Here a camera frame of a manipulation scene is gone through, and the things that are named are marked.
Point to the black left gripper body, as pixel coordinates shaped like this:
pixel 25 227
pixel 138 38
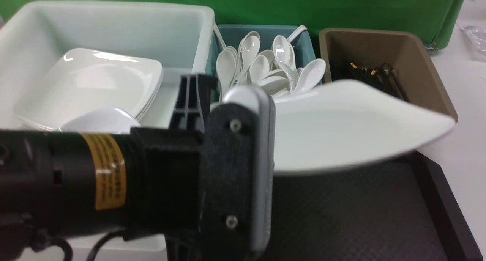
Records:
pixel 200 177

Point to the white square rice plate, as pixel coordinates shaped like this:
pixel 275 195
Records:
pixel 347 124

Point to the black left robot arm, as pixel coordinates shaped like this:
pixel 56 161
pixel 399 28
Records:
pixel 61 185

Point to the stack of white bowls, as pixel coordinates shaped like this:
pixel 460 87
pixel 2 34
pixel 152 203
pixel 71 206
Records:
pixel 111 120

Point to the white spoon left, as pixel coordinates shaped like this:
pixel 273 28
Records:
pixel 225 69

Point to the stack of white square plates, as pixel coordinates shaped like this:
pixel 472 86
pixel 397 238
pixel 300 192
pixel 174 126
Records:
pixel 83 80

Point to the teal plastic spoon bin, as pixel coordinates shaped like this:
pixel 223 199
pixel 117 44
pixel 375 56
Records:
pixel 232 35

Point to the white spoon upright centre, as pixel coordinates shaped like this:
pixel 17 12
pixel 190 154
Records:
pixel 284 59

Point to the white spoon leaning right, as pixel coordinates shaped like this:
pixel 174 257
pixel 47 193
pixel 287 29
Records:
pixel 311 75

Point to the large white plastic bin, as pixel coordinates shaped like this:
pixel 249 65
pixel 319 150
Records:
pixel 40 33

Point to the pile of black chopsticks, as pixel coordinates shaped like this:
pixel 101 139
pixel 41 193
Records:
pixel 381 78

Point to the black serving tray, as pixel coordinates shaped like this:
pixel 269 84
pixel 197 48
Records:
pixel 399 210

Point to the brown plastic chopstick bin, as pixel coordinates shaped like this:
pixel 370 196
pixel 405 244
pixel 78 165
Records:
pixel 402 53

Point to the green cloth backdrop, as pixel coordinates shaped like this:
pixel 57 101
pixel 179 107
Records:
pixel 431 20

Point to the clear plastic bag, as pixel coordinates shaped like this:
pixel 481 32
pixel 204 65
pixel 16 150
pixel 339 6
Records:
pixel 477 38

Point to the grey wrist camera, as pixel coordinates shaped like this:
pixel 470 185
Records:
pixel 261 103

